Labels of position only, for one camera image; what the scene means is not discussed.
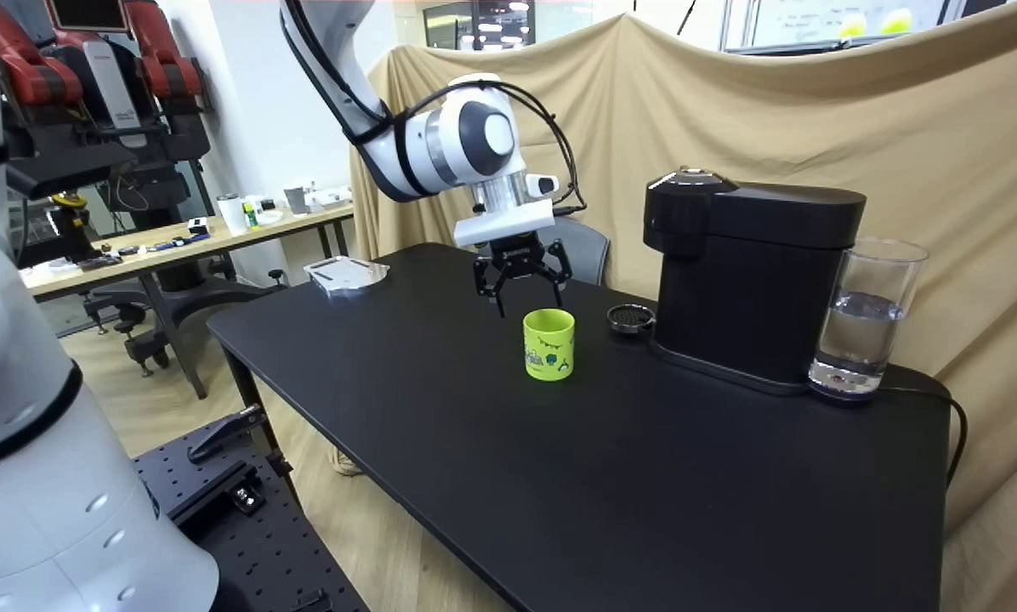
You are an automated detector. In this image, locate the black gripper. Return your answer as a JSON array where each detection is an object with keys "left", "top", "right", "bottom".
[{"left": 470, "top": 231, "right": 574, "bottom": 322}]

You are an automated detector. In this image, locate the lime green mug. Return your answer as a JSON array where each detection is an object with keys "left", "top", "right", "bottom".
[{"left": 521, "top": 307, "right": 582, "bottom": 388}]

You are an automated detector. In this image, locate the small black round dish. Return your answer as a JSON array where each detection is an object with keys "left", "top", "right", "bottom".
[{"left": 607, "top": 300, "right": 660, "bottom": 345}]

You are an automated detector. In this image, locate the white folded paper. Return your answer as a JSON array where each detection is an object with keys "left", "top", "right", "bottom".
[{"left": 303, "top": 252, "right": 393, "bottom": 300}]

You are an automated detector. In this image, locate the black coffee machine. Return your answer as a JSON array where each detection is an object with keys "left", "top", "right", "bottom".
[{"left": 643, "top": 168, "right": 871, "bottom": 397}]

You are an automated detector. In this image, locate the beige backdrop cloth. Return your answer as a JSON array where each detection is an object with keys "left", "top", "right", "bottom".
[{"left": 348, "top": 0, "right": 1017, "bottom": 612}]

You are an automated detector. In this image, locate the black table leg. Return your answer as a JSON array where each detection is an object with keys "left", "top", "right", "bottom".
[{"left": 218, "top": 337, "right": 295, "bottom": 478}]

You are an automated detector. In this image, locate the white box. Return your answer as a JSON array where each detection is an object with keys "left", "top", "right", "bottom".
[{"left": 215, "top": 194, "right": 263, "bottom": 239}]

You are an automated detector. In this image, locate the black clamp on breadboard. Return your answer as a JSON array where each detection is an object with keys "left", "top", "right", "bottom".
[{"left": 184, "top": 405, "right": 270, "bottom": 467}]

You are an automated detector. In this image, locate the clear water tank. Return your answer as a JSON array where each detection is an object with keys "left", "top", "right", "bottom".
[{"left": 806, "top": 234, "right": 927, "bottom": 408}]

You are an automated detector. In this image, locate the wooden desk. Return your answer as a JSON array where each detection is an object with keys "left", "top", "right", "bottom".
[{"left": 17, "top": 201, "right": 360, "bottom": 307}]

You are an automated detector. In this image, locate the black perforated breadboard base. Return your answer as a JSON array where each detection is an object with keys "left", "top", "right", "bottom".
[{"left": 128, "top": 408, "right": 370, "bottom": 612}]

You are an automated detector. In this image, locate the red and black robot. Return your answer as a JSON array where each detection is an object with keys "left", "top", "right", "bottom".
[{"left": 0, "top": 0, "right": 218, "bottom": 231}]

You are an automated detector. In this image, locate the yellow and black device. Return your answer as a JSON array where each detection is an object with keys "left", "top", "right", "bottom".
[{"left": 49, "top": 187, "right": 97, "bottom": 262}]

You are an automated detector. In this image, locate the black pedestal base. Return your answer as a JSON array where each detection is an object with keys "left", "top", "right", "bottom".
[{"left": 79, "top": 265, "right": 266, "bottom": 401}]

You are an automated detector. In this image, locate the whiteboard with dark frame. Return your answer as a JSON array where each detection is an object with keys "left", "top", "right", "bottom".
[{"left": 719, "top": 0, "right": 1014, "bottom": 60}]

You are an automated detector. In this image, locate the black power cord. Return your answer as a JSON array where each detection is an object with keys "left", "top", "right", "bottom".
[{"left": 880, "top": 374, "right": 973, "bottom": 493}]

